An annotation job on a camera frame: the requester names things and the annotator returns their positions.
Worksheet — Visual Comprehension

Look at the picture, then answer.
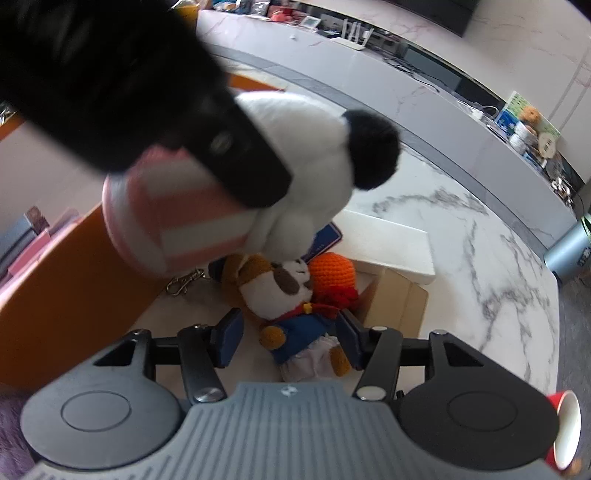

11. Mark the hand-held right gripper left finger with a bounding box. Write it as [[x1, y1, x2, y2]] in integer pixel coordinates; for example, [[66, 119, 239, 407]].
[[95, 308, 243, 403]]

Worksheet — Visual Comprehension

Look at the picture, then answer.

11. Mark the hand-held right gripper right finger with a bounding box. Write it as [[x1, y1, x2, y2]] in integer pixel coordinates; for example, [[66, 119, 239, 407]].
[[339, 310, 485, 401]]

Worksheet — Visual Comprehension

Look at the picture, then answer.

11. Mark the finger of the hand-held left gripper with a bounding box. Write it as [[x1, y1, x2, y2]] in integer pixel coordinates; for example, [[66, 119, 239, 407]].
[[185, 99, 291, 208]]

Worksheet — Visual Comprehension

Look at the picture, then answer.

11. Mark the small brown cardboard box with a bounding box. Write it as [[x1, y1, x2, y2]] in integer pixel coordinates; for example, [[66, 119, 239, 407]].
[[353, 265, 429, 343]]

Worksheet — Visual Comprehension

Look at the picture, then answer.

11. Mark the brown dog plush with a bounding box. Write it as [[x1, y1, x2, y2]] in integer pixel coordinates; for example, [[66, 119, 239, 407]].
[[210, 254, 365, 381]]

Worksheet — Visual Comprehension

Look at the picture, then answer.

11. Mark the white pink round plush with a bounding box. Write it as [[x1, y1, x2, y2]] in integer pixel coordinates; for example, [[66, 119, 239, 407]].
[[102, 90, 402, 296]]

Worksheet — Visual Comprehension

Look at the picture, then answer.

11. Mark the orange crochet toy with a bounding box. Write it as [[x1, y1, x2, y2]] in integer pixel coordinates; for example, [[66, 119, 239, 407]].
[[307, 251, 360, 308]]

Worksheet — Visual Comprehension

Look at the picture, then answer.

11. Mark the blue card holder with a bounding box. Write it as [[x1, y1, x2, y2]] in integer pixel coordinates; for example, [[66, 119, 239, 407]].
[[300, 222, 342, 266]]

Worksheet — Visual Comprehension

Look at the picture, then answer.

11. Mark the white box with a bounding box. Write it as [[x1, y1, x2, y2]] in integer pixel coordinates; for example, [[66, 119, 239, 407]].
[[318, 210, 437, 285]]

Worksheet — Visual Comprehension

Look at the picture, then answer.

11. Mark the orange cardboard box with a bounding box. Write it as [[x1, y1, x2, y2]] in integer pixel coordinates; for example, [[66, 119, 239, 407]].
[[0, 74, 287, 391]]

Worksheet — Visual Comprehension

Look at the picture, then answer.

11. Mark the brown wallet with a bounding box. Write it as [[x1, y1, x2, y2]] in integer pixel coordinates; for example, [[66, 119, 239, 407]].
[[25, 206, 51, 232]]

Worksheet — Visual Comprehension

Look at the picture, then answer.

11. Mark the pink box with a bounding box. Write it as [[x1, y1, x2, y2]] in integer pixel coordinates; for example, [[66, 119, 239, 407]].
[[9, 226, 61, 278]]

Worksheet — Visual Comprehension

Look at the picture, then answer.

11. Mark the white router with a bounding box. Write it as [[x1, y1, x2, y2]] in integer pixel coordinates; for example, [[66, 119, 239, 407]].
[[332, 16, 375, 51]]

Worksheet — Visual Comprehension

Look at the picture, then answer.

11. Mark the marble television console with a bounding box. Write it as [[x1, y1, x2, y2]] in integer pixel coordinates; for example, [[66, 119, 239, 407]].
[[196, 0, 578, 217]]

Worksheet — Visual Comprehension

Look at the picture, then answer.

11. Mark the red mug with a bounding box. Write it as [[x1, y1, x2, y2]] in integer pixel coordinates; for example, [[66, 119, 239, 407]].
[[545, 390, 581, 472]]

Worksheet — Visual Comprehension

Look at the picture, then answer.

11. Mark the purple fuzzy blanket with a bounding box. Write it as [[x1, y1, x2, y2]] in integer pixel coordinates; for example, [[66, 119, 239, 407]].
[[0, 383, 38, 480]]

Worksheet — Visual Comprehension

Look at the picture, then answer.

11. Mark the grey trash can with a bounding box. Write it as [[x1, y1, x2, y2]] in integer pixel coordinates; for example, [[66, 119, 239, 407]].
[[544, 217, 591, 283]]

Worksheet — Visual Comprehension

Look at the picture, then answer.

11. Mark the white woven pot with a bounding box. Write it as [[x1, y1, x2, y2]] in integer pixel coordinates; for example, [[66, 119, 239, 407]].
[[510, 121, 539, 155]]

